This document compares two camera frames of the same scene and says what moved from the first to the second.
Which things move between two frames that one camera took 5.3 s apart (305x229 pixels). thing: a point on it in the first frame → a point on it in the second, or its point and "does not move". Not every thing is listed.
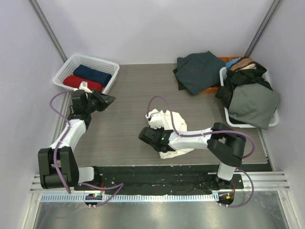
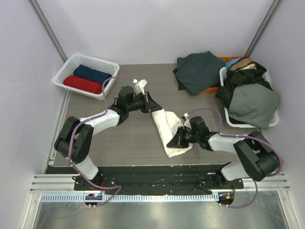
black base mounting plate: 161,179 does not move
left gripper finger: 102,101 → 151,106
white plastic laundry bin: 223,70 does not move
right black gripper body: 151,137 → 182,136
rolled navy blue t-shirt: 92,74 does not move
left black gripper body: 91,106 → 137,104
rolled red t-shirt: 75,81 does not move
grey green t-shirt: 254,105 does not move
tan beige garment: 240,63 does not move
